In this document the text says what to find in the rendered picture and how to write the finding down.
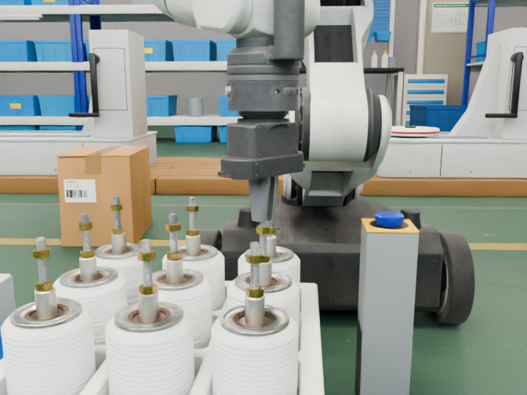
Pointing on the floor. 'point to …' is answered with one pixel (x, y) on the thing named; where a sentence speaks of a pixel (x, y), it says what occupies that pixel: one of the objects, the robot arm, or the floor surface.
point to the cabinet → (419, 93)
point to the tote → (436, 116)
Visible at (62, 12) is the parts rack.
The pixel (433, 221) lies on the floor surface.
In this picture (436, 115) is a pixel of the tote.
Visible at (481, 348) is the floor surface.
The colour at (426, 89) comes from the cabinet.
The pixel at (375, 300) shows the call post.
